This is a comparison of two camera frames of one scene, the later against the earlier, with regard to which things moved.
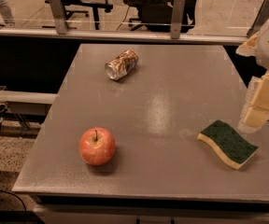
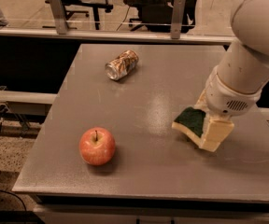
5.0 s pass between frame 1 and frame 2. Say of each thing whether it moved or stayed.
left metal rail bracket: stayed
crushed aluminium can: stayed
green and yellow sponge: moved
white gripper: moved
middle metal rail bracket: stayed
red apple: stayed
